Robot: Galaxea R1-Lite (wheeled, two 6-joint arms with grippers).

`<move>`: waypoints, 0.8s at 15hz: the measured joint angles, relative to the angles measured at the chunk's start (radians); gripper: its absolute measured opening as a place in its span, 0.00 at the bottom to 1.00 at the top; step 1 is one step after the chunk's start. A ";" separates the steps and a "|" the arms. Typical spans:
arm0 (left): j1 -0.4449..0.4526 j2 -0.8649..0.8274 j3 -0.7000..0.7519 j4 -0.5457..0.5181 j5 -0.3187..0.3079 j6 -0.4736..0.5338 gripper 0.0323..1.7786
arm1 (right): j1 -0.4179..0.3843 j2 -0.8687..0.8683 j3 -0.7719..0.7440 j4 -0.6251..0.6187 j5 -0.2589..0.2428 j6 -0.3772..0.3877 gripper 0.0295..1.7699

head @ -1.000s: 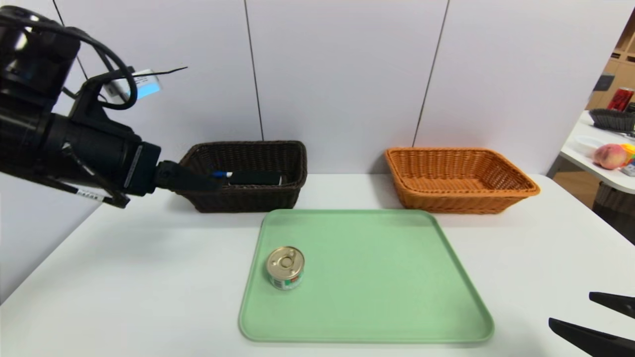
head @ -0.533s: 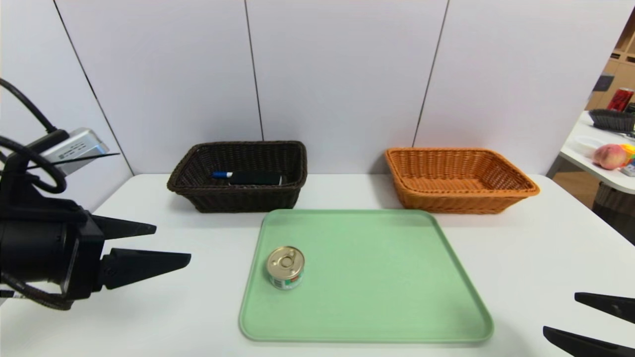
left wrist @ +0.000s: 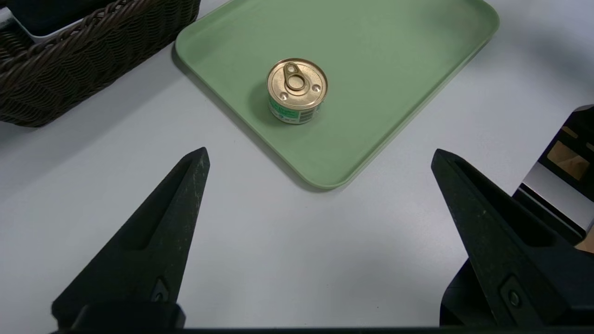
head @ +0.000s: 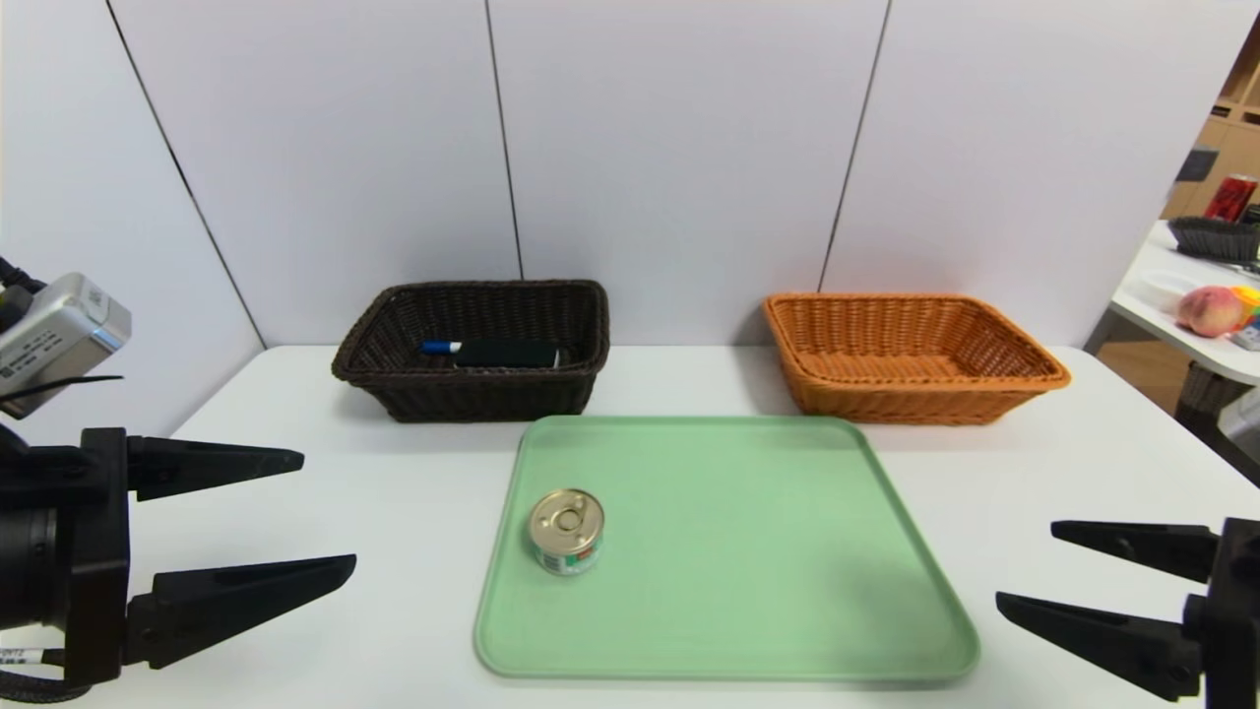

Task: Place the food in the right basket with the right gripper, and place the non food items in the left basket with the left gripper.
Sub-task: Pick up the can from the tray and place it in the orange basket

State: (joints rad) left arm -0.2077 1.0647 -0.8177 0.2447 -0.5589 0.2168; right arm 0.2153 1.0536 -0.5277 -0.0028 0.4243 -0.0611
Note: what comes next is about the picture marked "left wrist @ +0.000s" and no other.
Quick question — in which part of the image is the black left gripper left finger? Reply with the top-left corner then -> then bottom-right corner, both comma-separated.
52,148 -> 210,325

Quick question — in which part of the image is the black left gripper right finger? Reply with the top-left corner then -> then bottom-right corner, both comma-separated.
431,148 -> 594,328

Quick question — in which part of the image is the light green plastic tray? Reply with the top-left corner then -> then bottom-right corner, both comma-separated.
175,0 -> 501,190

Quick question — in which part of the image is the dark brown wicker basket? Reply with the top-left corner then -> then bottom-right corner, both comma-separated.
0,0 -> 201,128

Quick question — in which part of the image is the small gold-lid food can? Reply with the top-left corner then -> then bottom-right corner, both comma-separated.
266,58 -> 329,125

